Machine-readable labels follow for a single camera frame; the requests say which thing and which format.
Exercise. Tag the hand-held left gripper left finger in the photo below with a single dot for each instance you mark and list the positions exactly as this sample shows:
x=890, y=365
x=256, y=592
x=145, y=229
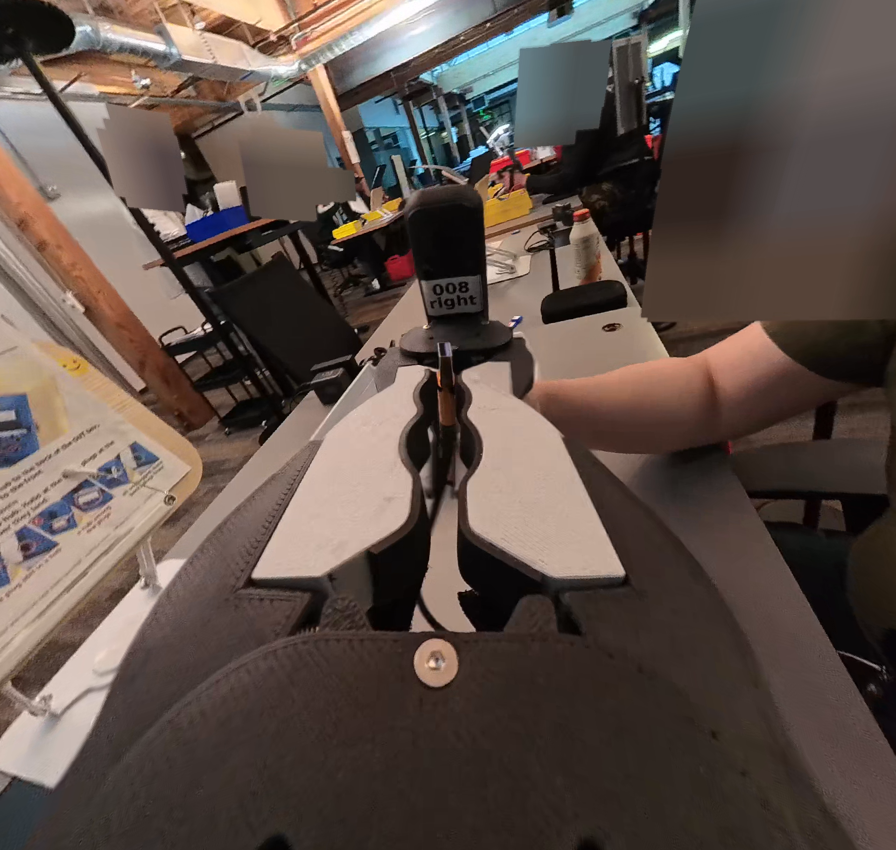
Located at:
x=343, y=500

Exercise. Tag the yellow storage bin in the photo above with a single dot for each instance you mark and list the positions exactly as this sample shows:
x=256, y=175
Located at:
x=507, y=209
x=364, y=223

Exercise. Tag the white drink bottle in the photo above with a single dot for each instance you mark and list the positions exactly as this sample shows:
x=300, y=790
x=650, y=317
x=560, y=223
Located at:
x=584, y=248

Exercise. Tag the black webcam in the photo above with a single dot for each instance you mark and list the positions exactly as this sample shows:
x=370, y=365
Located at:
x=560, y=220

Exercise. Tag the blue storage bin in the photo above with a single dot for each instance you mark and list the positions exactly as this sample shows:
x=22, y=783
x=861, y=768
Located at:
x=217, y=223

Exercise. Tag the wooden top desk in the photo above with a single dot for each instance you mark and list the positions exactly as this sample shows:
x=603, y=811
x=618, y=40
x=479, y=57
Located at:
x=231, y=234

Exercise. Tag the person's right forearm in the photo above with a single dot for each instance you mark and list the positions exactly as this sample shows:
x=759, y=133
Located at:
x=665, y=402

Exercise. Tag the black office chair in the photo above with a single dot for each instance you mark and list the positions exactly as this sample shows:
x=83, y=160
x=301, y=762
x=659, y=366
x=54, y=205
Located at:
x=805, y=465

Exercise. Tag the red storage bin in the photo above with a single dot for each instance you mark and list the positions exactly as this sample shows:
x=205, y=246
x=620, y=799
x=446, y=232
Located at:
x=400, y=267

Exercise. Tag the white tablet stand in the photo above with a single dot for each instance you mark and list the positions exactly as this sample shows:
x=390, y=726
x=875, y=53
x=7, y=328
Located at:
x=507, y=265

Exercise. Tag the black panel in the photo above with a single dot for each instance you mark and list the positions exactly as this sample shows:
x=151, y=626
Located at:
x=287, y=318

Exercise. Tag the silver ventilation duct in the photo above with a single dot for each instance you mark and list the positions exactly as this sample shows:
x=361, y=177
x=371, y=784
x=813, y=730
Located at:
x=210, y=59

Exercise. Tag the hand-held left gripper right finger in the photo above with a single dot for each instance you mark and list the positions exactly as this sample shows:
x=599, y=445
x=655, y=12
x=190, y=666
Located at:
x=539, y=500

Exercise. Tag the black oval pad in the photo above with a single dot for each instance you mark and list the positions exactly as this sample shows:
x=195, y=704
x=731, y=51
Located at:
x=584, y=300

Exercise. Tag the instruction poster board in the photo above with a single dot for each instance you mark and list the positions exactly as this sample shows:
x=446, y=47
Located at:
x=84, y=486

